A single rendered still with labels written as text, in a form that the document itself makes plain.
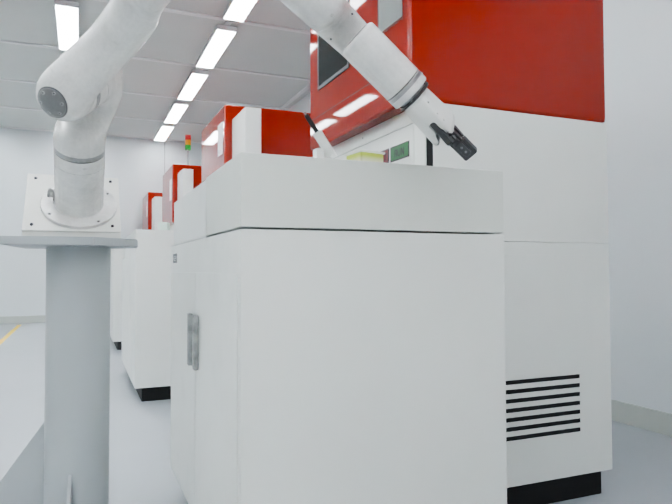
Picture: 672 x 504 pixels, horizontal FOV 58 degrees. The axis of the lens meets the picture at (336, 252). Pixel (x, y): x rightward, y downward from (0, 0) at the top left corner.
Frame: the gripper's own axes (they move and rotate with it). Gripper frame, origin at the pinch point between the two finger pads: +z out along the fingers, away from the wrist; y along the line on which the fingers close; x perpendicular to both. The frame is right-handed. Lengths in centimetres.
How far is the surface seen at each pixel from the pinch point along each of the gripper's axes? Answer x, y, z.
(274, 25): -150, -380, -76
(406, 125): -24, -57, -1
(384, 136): -35, -66, -2
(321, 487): -56, 45, 22
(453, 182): -9.1, -6.3, 6.1
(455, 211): -12.4, -2.9, 10.7
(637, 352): -43, -117, 163
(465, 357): -29.0, 13.9, 33.5
